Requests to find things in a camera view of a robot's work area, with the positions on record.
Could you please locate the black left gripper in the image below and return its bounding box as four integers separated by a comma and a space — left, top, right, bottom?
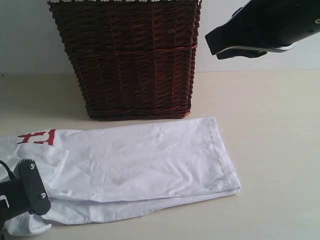
0, 158, 51, 230

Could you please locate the white t-shirt red print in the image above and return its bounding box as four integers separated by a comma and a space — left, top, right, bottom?
0, 117, 241, 237

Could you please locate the dark red wicker basket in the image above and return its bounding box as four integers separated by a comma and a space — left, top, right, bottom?
47, 0, 202, 120

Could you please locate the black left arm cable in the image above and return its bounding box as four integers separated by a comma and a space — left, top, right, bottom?
0, 159, 15, 180

